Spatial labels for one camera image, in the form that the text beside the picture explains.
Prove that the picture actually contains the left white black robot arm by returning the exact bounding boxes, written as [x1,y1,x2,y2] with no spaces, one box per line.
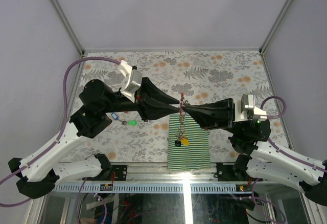
[8,77,179,199]

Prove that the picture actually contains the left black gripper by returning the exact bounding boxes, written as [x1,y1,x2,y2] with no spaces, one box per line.
[102,76,181,121]

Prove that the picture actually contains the aluminium front rail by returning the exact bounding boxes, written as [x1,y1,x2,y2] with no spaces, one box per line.
[38,161,310,183]

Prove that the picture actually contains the green tagged key on table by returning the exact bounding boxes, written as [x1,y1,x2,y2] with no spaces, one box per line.
[122,120,137,126]

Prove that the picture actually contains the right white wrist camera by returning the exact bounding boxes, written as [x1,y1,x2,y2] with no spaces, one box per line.
[233,94,267,122]

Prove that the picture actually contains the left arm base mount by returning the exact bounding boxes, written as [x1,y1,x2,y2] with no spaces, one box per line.
[82,153,127,182]

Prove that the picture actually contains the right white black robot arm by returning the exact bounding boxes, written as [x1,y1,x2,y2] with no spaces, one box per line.
[183,94,326,206]

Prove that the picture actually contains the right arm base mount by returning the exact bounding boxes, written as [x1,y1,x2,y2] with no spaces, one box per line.
[214,154,251,182]

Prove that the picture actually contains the white slotted cable duct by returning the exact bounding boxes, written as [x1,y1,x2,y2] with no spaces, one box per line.
[54,183,237,194]

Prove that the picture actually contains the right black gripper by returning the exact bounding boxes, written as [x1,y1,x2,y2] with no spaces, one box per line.
[183,97,244,136]

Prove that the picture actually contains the yellow tagged keys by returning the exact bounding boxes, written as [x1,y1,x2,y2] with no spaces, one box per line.
[180,138,190,146]

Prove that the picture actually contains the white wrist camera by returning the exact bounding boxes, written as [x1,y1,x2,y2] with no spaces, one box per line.
[118,60,143,103]
[233,94,267,122]

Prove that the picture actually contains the blue tagged key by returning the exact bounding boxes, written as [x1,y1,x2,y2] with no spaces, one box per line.
[111,113,119,120]

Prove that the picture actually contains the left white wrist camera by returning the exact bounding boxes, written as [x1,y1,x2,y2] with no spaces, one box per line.
[118,60,143,103]

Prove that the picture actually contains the red handled silver keyring carabiner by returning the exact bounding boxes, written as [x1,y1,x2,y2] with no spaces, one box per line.
[177,93,185,142]

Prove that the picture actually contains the green striped cloth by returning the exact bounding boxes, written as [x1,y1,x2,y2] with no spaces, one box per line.
[168,114,211,171]

